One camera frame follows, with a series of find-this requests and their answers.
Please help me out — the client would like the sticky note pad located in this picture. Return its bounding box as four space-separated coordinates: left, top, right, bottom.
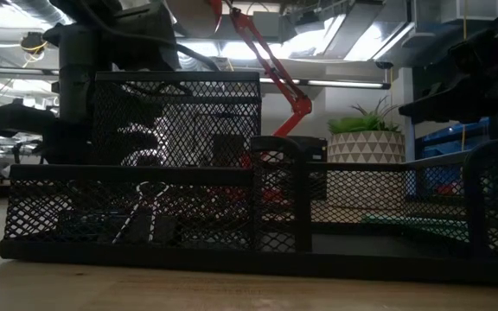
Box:
361 213 470 243

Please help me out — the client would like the black background box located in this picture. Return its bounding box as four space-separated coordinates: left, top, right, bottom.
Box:
287 136 329 200

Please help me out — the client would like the black binder clip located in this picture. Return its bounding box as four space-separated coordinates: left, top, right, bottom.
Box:
111 180 179 245

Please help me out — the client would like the black ceiling cable reel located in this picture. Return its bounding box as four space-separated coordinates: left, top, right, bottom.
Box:
19 31 50 56

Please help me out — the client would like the potted green succulent plant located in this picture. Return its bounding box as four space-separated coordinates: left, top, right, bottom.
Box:
326 97 406 213

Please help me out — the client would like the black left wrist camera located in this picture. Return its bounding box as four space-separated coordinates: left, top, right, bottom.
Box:
101 0 182 73

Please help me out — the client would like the fluorescent light tube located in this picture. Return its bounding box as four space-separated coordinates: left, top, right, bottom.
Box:
259 77 392 91

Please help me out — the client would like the black mesh desk organizer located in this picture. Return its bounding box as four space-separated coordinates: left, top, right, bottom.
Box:
0 71 498 287

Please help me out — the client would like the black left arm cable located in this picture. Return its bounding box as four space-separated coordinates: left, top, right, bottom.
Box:
175 41 222 73

